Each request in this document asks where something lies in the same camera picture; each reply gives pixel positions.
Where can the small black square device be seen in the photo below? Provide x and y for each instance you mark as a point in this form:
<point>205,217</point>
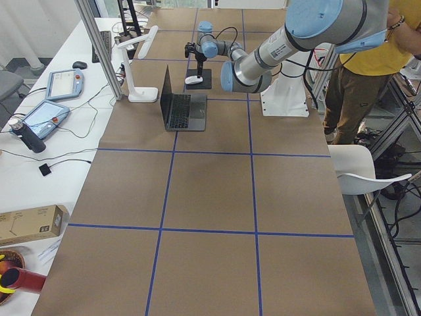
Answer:
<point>45,169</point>

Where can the black tripod stand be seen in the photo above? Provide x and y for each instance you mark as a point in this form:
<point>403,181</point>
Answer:
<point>128,16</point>

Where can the person in yellow shirt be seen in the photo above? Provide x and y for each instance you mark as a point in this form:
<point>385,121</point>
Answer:
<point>356,82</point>

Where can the white chair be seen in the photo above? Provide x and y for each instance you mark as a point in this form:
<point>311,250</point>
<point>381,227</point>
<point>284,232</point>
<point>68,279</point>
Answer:
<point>354,168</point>

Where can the blue teach pendant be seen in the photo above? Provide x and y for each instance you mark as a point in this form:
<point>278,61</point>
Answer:
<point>44,118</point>
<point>64,84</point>

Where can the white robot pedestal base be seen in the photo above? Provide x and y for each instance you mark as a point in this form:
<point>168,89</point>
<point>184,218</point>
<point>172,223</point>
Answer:
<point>291,93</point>

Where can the grey laptop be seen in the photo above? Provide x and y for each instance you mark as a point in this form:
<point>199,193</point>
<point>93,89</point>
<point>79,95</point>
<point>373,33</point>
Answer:
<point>182,112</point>

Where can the black computer mouse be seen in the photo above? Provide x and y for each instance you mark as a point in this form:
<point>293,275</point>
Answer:
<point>79,65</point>

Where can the black bottle silver cap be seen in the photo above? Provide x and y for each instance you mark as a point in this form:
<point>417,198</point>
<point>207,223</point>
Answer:
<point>24,132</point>

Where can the blue teach pendant far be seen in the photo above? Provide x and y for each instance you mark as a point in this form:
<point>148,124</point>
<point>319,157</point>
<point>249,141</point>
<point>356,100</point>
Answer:
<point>64,84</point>

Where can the aluminium frame post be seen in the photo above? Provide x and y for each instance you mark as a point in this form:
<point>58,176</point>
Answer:
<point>94,35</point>

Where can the blue teach pendant near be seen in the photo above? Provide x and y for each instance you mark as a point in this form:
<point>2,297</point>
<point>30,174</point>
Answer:
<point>44,118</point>

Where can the black mouse pad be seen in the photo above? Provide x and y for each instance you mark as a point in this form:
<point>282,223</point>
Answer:
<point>205,84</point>

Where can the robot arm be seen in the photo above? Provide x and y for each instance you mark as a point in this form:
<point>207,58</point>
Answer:
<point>352,26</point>

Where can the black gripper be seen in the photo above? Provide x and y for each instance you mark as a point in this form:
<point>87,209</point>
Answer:
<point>198,56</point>

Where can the white desk lamp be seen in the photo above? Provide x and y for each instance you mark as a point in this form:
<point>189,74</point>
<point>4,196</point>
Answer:
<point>137,94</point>

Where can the wicker basket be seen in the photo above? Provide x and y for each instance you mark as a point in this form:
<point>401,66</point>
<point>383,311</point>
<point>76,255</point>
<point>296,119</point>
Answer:
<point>9,259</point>

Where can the red cylinder cup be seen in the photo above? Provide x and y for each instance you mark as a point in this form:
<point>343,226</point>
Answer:
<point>24,280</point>

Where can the white computer mouse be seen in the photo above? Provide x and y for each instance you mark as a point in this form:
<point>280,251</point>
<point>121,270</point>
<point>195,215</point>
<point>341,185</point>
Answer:
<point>191,80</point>

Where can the brown cardboard box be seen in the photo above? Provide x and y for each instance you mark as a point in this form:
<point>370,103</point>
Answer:
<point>32,224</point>

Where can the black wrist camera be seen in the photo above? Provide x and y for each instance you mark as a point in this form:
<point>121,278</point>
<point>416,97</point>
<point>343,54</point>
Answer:
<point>189,48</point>

